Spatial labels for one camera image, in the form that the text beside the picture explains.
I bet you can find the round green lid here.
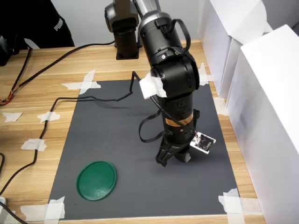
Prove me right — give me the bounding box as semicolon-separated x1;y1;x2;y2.
76;160;117;202

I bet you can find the dark grey mat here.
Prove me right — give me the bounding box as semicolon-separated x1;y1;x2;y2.
48;79;241;221

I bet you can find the white tape piece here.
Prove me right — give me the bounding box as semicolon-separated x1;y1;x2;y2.
37;111;61;124
214;98;229;116
218;188;262;224
61;69;102;95
21;138;47;152
197;62;214;86
2;112;23;123
20;196;66;222

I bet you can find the white tape wad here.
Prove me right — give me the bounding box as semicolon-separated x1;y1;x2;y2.
139;72;168;100

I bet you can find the white partition box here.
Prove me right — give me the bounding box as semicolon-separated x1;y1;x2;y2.
226;24;299;224
200;0;274;79

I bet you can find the person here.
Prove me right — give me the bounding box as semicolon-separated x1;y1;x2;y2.
0;0;75;50

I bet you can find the white camera box with board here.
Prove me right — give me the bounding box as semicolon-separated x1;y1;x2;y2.
189;132;216;155

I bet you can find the black camera cable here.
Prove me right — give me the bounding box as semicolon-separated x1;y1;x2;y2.
0;71;199;196

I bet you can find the thick black cable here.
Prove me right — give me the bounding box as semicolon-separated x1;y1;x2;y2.
0;39;116;106

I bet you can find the thin black cable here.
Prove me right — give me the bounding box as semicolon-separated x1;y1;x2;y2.
0;46;33;103

